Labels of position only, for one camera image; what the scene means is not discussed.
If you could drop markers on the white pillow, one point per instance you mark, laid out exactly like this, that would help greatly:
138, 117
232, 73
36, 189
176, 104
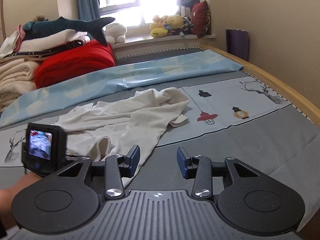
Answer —
52, 41

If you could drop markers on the grey printed bed cover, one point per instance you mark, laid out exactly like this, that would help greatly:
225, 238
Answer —
230, 114

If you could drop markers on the white pink folded clothes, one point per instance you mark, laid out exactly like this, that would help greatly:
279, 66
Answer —
12, 44

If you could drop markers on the dark patterned folded cloth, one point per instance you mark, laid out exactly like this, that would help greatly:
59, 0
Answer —
39, 55

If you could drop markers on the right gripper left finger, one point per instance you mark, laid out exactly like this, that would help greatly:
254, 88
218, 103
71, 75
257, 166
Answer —
119, 166

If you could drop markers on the white small garment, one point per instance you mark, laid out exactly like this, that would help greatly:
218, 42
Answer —
108, 128

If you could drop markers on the window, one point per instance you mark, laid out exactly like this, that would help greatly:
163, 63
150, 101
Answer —
136, 12

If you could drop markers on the dark red cushion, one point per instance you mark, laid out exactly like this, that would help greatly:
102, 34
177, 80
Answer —
200, 18

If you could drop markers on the red folded blanket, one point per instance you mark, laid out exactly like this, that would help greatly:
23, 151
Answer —
74, 62

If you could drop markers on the purple bag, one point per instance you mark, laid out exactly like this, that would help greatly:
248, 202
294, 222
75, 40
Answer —
237, 43

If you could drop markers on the wooden bed frame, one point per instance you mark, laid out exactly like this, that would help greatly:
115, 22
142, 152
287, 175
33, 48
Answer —
299, 101

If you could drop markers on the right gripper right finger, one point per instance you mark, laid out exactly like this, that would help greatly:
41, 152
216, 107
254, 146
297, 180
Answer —
197, 167

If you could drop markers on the white plush toy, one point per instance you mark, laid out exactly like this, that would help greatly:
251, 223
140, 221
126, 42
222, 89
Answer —
115, 33

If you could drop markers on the light blue patterned sheet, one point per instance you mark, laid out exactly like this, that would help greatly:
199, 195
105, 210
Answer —
131, 72

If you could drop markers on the black action camera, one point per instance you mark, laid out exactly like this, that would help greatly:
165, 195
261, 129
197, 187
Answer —
44, 149

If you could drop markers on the yellow plush toys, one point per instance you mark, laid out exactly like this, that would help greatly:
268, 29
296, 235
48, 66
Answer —
166, 26

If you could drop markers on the cream folded blanket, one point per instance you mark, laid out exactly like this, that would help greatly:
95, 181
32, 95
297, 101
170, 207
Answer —
17, 78

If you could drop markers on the dark teal shark plush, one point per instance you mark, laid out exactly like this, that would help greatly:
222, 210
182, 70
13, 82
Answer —
42, 29

